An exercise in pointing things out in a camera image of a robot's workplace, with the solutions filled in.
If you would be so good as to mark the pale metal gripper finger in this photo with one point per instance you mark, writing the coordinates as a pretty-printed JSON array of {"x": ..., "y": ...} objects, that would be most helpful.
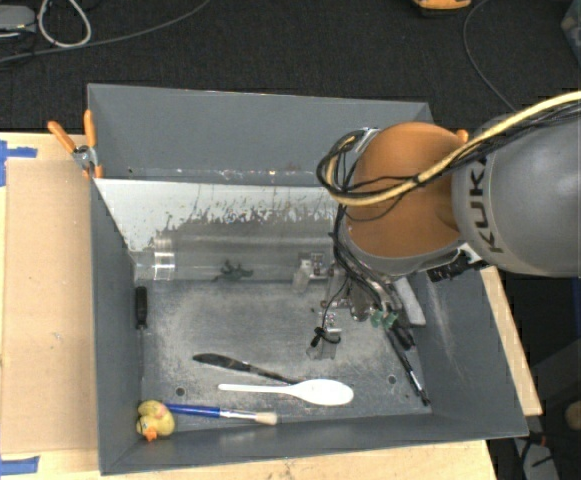
[
  {"x": 326, "y": 345},
  {"x": 316, "y": 264}
]

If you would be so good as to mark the white plastic spoon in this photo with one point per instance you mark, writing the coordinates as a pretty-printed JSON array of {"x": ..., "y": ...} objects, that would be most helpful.
[{"x": 320, "y": 392}]

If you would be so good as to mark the grey metal bin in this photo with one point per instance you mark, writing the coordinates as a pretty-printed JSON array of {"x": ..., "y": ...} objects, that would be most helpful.
[{"x": 250, "y": 318}]

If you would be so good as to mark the dark green toy lizard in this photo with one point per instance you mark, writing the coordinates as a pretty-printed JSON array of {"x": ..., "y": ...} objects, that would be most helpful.
[{"x": 232, "y": 271}]

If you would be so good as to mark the black knife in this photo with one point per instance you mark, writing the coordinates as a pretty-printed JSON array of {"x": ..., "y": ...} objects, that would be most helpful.
[{"x": 230, "y": 363}]

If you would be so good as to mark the clear plastic cup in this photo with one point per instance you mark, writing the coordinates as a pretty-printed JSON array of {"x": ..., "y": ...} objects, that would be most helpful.
[{"x": 162, "y": 260}]

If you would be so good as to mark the black screwdriver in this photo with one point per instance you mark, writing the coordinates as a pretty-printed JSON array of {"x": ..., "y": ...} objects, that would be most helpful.
[{"x": 141, "y": 305}]

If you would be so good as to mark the yellow rubber duck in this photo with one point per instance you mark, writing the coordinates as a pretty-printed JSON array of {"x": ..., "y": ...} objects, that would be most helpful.
[{"x": 156, "y": 420}]

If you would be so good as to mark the brown cardboard board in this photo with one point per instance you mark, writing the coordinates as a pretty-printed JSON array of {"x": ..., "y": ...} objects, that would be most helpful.
[{"x": 45, "y": 308}]

